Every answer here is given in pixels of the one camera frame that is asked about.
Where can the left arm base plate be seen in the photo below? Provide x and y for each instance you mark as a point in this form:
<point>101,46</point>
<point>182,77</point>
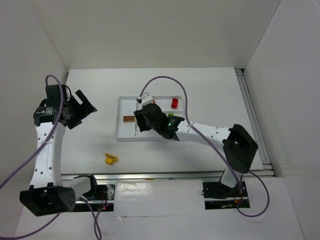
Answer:
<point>102,200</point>

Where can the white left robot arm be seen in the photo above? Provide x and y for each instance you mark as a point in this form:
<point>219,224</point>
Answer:
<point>47,194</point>

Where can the brown lego plate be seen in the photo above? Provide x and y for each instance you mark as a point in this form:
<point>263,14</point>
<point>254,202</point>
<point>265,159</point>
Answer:
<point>129,119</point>

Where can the aluminium rail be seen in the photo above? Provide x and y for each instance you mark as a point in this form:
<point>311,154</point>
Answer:
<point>113,177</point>
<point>262,150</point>

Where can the aluminium right side rail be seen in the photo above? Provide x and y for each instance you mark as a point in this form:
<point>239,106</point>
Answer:
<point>262,150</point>

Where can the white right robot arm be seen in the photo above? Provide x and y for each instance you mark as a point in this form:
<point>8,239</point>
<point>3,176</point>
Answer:
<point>234,145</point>

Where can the aluminium front rail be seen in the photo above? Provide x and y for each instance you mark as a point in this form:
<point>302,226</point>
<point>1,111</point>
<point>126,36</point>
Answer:
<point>113,177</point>

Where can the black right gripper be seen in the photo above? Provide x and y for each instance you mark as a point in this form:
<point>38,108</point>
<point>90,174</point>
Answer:
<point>142,120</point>

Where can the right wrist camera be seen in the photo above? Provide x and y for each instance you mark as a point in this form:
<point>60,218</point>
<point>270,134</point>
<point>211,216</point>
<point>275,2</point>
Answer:
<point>145,99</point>

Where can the yellow orange lego stack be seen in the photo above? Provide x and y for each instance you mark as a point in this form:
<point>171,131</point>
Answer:
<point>110,159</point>

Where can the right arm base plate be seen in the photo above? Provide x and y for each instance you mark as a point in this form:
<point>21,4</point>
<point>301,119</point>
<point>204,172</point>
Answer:
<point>218,196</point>

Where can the white divided sorting tray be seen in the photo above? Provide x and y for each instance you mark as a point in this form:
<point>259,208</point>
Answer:
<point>129,131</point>

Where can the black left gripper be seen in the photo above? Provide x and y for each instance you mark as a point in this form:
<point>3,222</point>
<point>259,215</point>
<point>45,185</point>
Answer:
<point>81,111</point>

